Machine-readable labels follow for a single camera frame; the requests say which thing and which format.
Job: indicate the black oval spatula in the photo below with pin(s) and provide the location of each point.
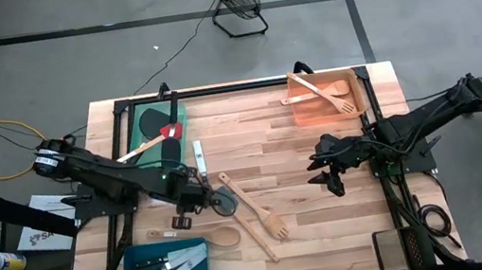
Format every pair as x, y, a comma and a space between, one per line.
153, 121

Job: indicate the metal box grater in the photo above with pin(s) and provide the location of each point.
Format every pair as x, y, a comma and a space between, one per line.
402, 250

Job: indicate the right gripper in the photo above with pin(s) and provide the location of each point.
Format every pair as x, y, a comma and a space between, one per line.
344, 150

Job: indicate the black nylon turner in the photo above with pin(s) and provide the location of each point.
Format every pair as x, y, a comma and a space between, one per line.
170, 152

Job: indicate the wooden spatula with long slots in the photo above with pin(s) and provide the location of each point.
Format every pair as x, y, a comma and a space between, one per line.
346, 106

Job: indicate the wooden spatula with short slots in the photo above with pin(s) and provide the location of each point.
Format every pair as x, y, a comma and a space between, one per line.
276, 228

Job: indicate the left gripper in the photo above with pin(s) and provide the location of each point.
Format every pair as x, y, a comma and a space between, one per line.
190, 193

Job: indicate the white printed box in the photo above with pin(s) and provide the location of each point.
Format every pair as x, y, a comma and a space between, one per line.
45, 236

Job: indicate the teal translucent plastic bin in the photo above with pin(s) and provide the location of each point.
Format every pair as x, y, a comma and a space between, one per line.
150, 153

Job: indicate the orange translucent plastic bin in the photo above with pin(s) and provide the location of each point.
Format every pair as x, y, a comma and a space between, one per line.
323, 110

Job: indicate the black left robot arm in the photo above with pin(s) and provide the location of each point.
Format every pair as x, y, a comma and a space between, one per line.
103, 177

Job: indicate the black clamp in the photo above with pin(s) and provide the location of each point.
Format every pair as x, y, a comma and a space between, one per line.
163, 89
302, 67

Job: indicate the yellow and white can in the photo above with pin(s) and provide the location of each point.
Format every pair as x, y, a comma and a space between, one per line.
9, 264

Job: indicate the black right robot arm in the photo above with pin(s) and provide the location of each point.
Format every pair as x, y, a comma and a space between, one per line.
412, 126

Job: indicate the plain wooden spatula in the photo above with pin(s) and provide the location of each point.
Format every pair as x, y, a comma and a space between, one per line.
343, 87

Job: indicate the black table frame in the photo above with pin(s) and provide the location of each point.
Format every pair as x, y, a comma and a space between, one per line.
238, 87

